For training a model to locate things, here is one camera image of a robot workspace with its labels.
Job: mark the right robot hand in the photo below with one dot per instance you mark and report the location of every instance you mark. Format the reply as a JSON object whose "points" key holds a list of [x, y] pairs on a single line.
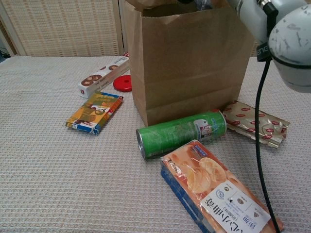
{"points": [[185, 1]]}

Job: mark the green chips can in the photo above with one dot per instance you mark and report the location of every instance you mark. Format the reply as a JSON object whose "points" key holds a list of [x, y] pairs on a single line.
{"points": [[175, 133]]}

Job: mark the gold red candy packet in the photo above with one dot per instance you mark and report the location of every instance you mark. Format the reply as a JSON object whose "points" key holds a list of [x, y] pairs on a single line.
{"points": [[243, 121]]}

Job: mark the orange cookie box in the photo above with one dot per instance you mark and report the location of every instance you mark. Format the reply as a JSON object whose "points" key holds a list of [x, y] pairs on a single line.
{"points": [[206, 184]]}

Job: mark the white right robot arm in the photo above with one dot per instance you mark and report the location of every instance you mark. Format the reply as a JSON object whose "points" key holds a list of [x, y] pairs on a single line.
{"points": [[291, 36]]}

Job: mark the brown paper shopping bag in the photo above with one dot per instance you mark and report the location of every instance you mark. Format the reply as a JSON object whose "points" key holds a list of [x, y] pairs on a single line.
{"points": [[189, 60]]}

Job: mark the long white cookie box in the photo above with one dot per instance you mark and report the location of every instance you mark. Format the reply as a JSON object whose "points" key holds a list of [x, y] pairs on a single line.
{"points": [[102, 78]]}

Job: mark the yellow colourful snack packet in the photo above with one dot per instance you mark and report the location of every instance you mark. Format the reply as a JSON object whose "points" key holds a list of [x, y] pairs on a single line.
{"points": [[94, 112]]}

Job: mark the red round disc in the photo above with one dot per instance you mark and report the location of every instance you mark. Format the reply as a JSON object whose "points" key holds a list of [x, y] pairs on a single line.
{"points": [[122, 83]]}

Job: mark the woven folding screen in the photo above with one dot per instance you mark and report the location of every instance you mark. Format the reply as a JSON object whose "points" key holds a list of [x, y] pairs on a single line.
{"points": [[65, 26]]}

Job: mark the beige woven tablecloth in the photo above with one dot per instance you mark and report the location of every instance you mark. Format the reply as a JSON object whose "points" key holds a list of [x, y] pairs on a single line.
{"points": [[60, 170]]}

